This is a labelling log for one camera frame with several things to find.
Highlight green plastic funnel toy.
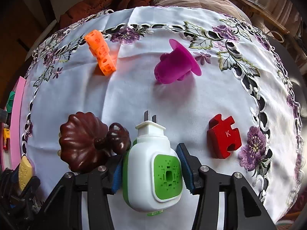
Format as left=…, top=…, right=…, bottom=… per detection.
left=5, top=91, right=16, bottom=113

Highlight white green plug-in device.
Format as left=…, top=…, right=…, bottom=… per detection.
left=122, top=111, right=183, bottom=214

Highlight red K puzzle piece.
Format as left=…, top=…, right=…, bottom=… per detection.
left=207, top=114, right=242, bottom=159

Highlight dark brown wooden brush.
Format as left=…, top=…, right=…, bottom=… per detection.
left=59, top=112, right=131, bottom=173

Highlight magenta flanged plastic toy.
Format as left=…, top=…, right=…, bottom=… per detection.
left=154, top=39, right=202, bottom=84

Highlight orange linked cube blocks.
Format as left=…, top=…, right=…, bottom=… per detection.
left=84, top=30, right=116, bottom=76

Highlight pink shallow cardboard box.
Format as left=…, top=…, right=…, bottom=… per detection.
left=1, top=76, right=26, bottom=170

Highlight white embroidered floral tablecloth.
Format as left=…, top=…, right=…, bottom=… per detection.
left=20, top=6, right=306, bottom=222

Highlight wooden side table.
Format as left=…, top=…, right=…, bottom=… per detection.
left=234, top=0, right=306, bottom=67

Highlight rust brown quilted jacket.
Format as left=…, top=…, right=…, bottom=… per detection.
left=59, top=0, right=153, bottom=29

